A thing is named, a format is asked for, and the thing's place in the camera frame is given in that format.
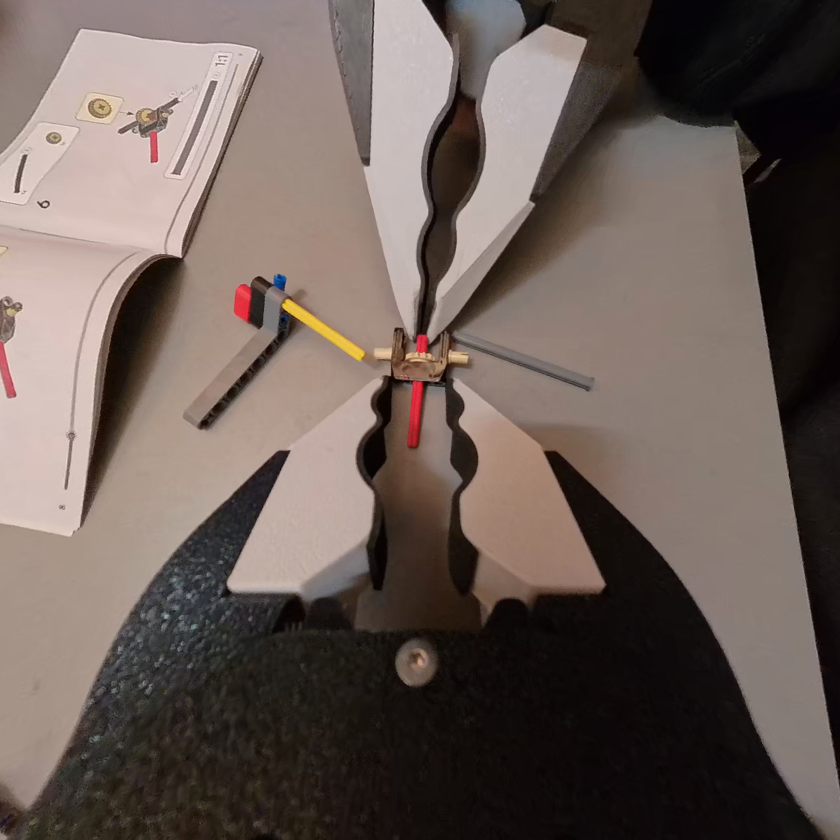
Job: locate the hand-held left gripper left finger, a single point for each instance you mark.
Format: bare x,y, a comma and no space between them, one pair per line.
308,518

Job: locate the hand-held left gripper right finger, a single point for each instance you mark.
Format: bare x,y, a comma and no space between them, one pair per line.
525,525

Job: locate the lego beam assembly yellow axle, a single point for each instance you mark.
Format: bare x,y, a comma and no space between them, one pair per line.
229,387

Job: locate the lego frame with red axle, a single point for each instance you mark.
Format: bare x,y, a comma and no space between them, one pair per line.
415,413

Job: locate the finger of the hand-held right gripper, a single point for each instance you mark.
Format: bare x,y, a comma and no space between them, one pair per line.
525,118
400,131

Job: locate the person's dark clothing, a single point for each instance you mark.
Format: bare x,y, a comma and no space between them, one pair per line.
807,328

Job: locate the open lego instruction booklet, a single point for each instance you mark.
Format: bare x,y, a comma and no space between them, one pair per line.
131,164

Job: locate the grey lego axle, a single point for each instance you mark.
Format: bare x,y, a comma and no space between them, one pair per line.
525,361

